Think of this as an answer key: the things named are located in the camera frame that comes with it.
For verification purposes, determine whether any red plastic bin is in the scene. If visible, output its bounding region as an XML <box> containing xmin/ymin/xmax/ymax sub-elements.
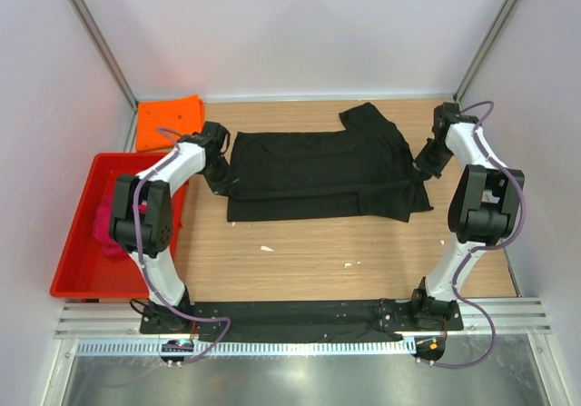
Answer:
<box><xmin>50</xmin><ymin>153</ymin><xmax>163</xmax><ymax>300</ymax></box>

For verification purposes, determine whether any black t shirt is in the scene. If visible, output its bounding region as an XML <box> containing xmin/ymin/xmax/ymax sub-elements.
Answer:
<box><xmin>226</xmin><ymin>103</ymin><xmax>432</xmax><ymax>223</ymax></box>

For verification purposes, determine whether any left aluminium corner post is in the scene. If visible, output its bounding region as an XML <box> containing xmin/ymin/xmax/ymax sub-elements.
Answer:
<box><xmin>53</xmin><ymin>0</ymin><xmax>139</xmax><ymax>108</ymax></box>

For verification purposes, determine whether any crumpled pink t shirt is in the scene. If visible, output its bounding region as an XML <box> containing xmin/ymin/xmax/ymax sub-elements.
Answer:
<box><xmin>93</xmin><ymin>194</ymin><xmax>125</xmax><ymax>261</ymax></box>

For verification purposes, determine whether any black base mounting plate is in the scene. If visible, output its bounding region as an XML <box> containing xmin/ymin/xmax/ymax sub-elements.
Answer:
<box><xmin>138</xmin><ymin>297</ymin><xmax>466</xmax><ymax>335</ymax></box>

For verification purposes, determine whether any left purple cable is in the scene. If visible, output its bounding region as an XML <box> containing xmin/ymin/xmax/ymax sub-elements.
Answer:
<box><xmin>90</xmin><ymin>126</ymin><xmax>233</xmax><ymax>389</ymax></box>

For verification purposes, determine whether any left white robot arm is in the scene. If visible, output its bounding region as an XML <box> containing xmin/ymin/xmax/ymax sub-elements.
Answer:
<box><xmin>109</xmin><ymin>122</ymin><xmax>238</xmax><ymax>333</ymax></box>

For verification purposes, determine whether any aluminium corner post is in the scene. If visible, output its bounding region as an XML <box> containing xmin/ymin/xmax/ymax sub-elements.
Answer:
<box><xmin>53</xmin><ymin>0</ymin><xmax>139</xmax><ymax>108</ymax></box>
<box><xmin>453</xmin><ymin>0</ymin><xmax>522</xmax><ymax>103</ymax></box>

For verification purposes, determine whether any folded orange t shirt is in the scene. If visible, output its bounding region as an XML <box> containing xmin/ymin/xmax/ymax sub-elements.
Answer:
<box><xmin>135</xmin><ymin>95</ymin><xmax>205</xmax><ymax>153</ymax></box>

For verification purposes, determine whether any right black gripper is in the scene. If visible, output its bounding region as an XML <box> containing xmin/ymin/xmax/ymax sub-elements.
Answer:
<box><xmin>412</xmin><ymin>138</ymin><xmax>453</xmax><ymax>184</ymax></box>

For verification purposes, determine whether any slotted white cable duct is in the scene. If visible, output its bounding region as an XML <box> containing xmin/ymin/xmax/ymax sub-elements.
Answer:
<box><xmin>75</xmin><ymin>337</ymin><xmax>416</xmax><ymax>358</ymax></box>

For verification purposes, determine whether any right aluminium corner post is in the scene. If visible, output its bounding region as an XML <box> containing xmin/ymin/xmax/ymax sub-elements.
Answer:
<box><xmin>453</xmin><ymin>0</ymin><xmax>522</xmax><ymax>103</ymax></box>

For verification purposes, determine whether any aluminium rail profile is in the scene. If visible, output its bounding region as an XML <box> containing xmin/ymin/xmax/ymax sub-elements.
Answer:
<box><xmin>54</xmin><ymin>298</ymin><xmax>552</xmax><ymax>339</ymax></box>

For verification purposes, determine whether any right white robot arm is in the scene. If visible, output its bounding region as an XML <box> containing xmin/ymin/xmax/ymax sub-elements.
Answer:
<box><xmin>409</xmin><ymin>103</ymin><xmax>525</xmax><ymax>330</ymax></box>

